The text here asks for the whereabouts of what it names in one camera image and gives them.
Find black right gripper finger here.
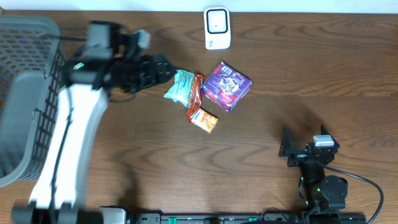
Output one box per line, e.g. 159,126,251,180
321,124,340,148
278,128,292,157

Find teal wipes packet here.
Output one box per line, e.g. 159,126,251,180
164,70,194,107

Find red orange snack bag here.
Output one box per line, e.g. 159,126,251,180
185,73,206,123

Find small orange snack packet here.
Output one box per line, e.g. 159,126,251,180
191,108,218,134

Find purple pink pad package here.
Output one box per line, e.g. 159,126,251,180
201,61,252,111

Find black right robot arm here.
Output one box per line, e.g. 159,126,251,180
278,125,348,223

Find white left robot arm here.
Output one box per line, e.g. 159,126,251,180
11,21,176,223

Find white barcode scanner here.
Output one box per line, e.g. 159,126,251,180
203,7,231,50

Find grey plastic basket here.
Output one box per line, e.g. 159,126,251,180
1,15,66,187

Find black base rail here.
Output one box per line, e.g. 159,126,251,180
99,205,368,224

